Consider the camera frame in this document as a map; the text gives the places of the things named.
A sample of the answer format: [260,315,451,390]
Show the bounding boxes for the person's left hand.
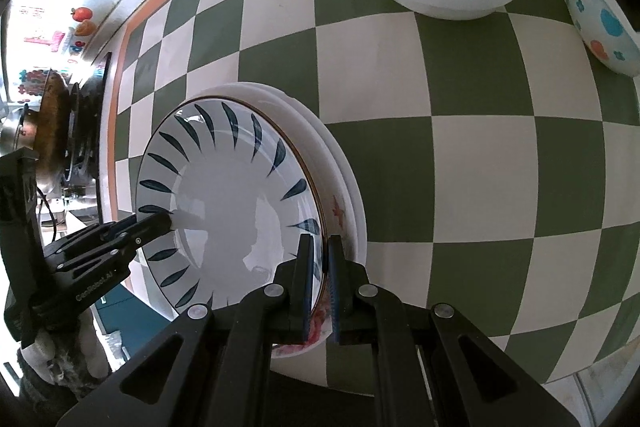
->
[20,307,107,388]

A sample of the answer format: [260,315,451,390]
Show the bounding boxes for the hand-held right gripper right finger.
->
[324,234,583,427]

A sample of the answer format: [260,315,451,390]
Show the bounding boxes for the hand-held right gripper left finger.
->
[55,234,323,427]

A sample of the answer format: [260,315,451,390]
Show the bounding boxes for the plain white plate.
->
[260,87,364,258]
[285,99,370,265]

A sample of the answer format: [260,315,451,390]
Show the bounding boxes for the blue leaf pattern bowl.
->
[135,99,327,319]

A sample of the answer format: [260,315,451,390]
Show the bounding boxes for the brown wok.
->
[36,68,72,188]

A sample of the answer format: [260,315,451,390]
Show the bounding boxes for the stainless steel pot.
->
[0,106,40,156]

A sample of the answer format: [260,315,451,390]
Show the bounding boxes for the pink wall decoration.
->
[24,29,67,54]

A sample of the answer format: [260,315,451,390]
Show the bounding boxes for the green white checkered tablecloth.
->
[97,0,640,400]

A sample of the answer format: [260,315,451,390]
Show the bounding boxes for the black cable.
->
[36,187,68,250]

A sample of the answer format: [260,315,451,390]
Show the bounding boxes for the teal cabinet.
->
[94,282,173,350]

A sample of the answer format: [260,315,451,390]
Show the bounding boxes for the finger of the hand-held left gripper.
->
[30,212,175,314]
[42,216,138,260]

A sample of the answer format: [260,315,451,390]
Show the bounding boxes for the white plate with red print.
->
[182,83,358,358]

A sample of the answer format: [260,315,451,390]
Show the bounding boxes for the polka dot bowl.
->
[566,0,640,78]

